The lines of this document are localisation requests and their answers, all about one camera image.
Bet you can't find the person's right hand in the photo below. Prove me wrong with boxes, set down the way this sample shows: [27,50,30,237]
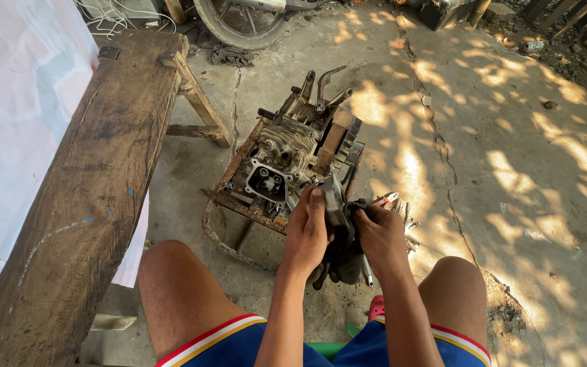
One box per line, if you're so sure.
[351,204,412,281]

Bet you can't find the person's left hand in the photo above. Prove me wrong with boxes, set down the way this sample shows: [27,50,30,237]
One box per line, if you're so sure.
[279,187,335,278]

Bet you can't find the grey metal engine cover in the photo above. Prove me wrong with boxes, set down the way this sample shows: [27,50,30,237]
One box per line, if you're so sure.
[318,173,356,231]

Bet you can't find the dark greasy rag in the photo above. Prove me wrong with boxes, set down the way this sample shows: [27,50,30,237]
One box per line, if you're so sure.
[308,199,371,291]

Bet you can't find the heap of metal wrenches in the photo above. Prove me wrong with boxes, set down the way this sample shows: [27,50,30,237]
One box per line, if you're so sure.
[394,200,422,261]

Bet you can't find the red slipper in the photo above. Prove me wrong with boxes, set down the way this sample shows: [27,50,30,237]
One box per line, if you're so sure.
[368,295,386,322]

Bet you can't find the grimy motorcycle engine block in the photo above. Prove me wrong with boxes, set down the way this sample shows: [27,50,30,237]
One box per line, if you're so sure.
[243,65,366,206]

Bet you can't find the person's right leg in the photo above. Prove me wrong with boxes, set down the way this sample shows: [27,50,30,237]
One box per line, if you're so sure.
[418,256,489,350]

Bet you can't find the person's leg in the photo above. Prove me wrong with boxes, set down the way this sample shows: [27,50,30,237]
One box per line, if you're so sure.
[137,240,251,361]
[418,256,489,350]

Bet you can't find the rusty metal engine stand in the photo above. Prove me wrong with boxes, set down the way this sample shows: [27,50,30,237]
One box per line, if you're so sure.
[199,118,364,274]

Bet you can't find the blue striped shorts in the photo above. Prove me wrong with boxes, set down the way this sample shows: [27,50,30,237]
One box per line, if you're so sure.
[155,313,492,367]

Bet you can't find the green plastic stool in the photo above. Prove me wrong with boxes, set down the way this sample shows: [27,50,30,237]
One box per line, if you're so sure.
[306,322,363,362]

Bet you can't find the person's left leg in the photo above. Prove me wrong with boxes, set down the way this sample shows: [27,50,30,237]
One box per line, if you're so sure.
[137,240,251,361]

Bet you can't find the black rag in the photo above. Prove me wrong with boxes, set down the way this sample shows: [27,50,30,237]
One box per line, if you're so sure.
[208,45,255,68]

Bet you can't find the black box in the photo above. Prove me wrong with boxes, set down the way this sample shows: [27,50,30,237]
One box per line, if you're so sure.
[418,0,480,31]

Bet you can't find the motorcycle wheel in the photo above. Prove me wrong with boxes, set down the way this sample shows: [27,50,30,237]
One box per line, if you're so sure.
[192,0,294,51]

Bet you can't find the pale flat board scrap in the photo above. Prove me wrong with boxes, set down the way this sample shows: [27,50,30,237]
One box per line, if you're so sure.
[90,313,138,332]

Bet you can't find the worn wooden bench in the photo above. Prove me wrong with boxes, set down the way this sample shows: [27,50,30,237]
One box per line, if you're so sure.
[0,30,233,367]

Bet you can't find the dark wooden fence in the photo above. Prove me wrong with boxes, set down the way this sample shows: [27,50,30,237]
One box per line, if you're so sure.
[520,0,587,44]

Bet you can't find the white tarpaulin sheet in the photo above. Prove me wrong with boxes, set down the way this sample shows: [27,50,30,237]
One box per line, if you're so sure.
[0,0,150,339]

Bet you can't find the red-handled pliers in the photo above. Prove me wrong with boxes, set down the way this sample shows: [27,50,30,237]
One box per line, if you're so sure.
[372,191,400,208]

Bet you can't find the tangle of white cables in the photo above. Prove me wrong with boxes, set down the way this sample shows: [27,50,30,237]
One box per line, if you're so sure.
[73,0,178,40]

